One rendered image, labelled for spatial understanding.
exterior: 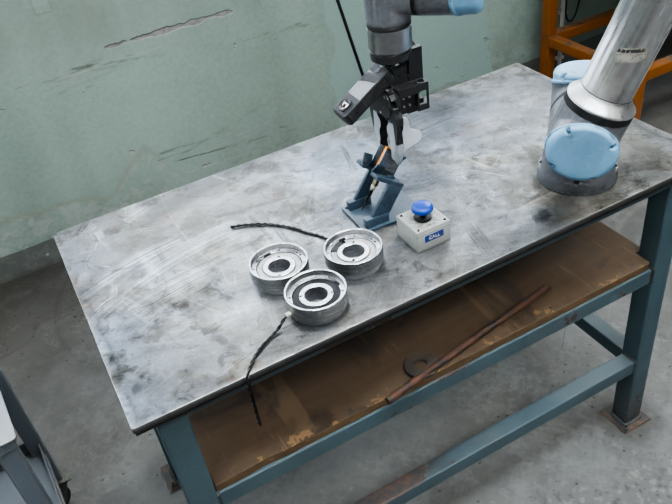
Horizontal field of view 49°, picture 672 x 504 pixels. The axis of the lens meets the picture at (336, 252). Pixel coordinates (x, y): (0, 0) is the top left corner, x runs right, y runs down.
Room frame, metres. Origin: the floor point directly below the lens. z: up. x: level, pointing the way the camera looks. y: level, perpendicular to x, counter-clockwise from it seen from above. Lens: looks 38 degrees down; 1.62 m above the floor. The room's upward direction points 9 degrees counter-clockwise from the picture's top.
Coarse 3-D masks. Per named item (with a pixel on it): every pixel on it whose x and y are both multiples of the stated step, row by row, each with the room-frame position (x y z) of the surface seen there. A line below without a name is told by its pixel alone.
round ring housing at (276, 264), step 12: (264, 252) 1.06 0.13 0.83; (276, 252) 1.06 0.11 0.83; (288, 252) 1.05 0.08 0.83; (300, 252) 1.05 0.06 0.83; (252, 264) 1.03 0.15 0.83; (264, 264) 1.03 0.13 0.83; (276, 264) 1.04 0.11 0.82; (288, 264) 1.03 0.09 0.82; (252, 276) 0.99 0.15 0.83; (276, 276) 0.99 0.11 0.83; (288, 276) 0.97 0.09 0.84; (264, 288) 0.97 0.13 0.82; (276, 288) 0.97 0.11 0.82
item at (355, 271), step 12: (360, 228) 1.08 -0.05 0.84; (336, 240) 1.07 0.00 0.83; (372, 240) 1.05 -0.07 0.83; (324, 252) 1.02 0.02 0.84; (348, 252) 1.05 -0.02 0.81; (360, 252) 1.04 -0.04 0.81; (336, 264) 0.99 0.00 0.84; (348, 264) 0.98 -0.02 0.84; (360, 264) 0.98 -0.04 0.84; (372, 264) 0.98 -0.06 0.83; (348, 276) 0.98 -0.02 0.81; (360, 276) 0.98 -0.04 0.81
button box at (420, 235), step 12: (396, 216) 1.09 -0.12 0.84; (408, 216) 1.09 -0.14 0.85; (432, 216) 1.07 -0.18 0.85; (444, 216) 1.07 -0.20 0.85; (408, 228) 1.06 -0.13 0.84; (420, 228) 1.04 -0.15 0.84; (432, 228) 1.04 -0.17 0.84; (444, 228) 1.05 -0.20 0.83; (408, 240) 1.06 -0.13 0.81; (420, 240) 1.03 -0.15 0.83; (432, 240) 1.04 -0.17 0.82; (444, 240) 1.05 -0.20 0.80; (420, 252) 1.03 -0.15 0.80
